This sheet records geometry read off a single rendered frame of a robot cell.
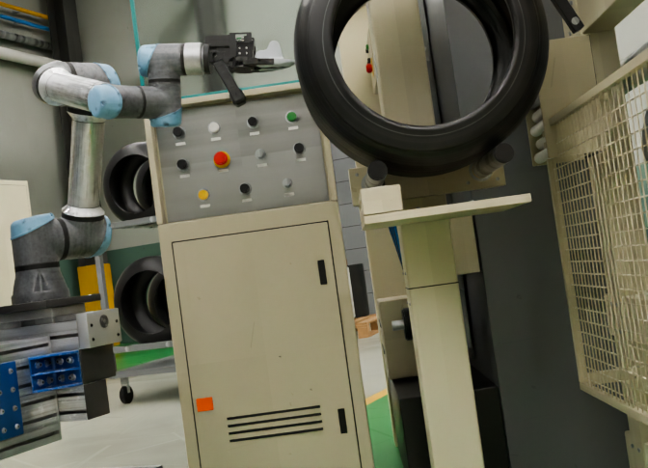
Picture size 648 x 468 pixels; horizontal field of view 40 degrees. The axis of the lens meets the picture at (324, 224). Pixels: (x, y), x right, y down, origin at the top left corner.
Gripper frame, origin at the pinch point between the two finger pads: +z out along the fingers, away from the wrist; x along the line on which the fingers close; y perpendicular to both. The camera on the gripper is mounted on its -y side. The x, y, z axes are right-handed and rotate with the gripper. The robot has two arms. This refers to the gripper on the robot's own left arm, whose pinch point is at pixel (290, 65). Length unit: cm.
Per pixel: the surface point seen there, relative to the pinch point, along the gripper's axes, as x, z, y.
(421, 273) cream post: 27, 31, -49
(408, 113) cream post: 26.3, 29.0, -7.5
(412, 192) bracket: 24.1, 29.3, -28.4
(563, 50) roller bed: 19, 68, 6
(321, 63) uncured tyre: -12.0, 7.6, -2.6
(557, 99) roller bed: 19, 66, -6
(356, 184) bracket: 24.1, 14.9, -26.1
